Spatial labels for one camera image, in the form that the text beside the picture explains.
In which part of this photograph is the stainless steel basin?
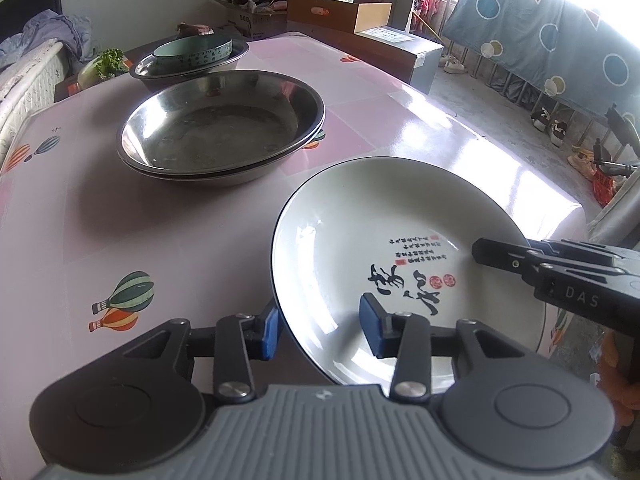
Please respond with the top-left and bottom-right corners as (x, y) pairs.
(129, 37), (250, 93)

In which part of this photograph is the white ceramic plate with calligraphy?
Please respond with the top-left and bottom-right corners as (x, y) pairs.
(271, 156), (546, 386)

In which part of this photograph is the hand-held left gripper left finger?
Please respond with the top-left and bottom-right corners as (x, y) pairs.
(122, 305), (281, 403)

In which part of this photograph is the cardboard box with clutter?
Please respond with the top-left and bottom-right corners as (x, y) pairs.
(209, 0), (288, 41)

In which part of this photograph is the blue printed hanging cloth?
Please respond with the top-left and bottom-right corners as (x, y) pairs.
(444, 0), (640, 116)

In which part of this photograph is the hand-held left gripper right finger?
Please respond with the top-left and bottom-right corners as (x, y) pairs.
(359, 294), (516, 403)

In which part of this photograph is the pink printed tablecloth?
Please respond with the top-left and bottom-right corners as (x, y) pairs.
(0, 32), (586, 461)

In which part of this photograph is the large brown cardboard box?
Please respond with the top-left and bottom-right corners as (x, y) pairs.
(287, 20), (445, 95)

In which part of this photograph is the red plastic bag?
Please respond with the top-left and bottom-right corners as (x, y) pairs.
(592, 167), (616, 206)

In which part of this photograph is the person's right hand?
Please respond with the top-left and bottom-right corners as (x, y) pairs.
(597, 332), (640, 433)

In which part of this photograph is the white mattress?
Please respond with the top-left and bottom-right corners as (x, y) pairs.
(0, 42), (66, 161)

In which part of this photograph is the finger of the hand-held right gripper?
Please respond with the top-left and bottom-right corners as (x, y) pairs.
(472, 239), (621, 286)
(525, 240), (623, 263)

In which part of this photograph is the beige shoe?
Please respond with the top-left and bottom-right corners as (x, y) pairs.
(567, 147), (598, 181)

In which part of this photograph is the grey cloth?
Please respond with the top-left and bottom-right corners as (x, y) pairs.
(585, 165), (640, 251)

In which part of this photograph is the blue-grey clothes pile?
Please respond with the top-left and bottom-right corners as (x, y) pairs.
(0, 10), (96, 68)

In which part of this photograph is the green ceramic bowl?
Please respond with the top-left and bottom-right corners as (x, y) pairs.
(152, 35), (233, 75)

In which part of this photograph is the green lettuce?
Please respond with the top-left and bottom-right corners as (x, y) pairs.
(76, 48), (131, 88)

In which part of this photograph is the white paper label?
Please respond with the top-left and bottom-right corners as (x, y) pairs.
(361, 27), (408, 44)

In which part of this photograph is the large stainless steel plate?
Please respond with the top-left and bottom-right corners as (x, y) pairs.
(119, 120), (326, 187)
(116, 71), (326, 177)

